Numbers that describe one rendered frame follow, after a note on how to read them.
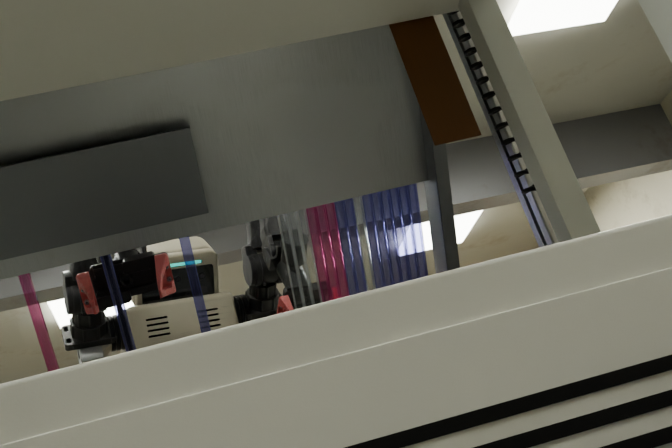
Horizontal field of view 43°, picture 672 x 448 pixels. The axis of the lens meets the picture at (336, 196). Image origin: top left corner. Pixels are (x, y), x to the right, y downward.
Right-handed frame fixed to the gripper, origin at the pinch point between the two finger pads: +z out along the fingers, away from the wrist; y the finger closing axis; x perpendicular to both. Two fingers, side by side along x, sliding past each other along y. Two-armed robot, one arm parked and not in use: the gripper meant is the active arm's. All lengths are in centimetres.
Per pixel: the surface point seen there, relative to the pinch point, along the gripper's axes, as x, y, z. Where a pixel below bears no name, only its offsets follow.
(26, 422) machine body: -31, 1, 82
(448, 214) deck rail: -5.9, 47.2, 11.8
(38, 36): -43, 2, 38
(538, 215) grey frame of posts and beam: -15, 48, 40
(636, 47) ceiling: 67, 309, -351
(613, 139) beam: 140, 317, -396
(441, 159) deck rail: -14, 47, 12
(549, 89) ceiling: 88, 259, -373
